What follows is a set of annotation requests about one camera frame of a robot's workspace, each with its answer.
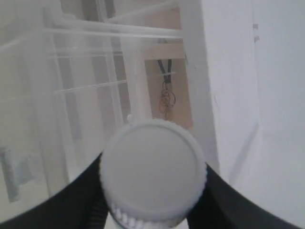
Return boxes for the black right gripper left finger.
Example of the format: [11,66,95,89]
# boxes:
[0,157,109,229]

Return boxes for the keys on black lanyard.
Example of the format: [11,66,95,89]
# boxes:
[157,59,176,120]

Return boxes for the white plastic drawer cabinet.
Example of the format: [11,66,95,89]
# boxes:
[51,0,220,173]

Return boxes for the clear plastic storage bin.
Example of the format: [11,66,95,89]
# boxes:
[0,0,194,219]

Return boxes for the white pill bottle green label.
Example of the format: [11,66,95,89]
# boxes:
[99,119,207,229]

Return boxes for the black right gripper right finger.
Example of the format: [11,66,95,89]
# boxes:
[187,165,298,229]

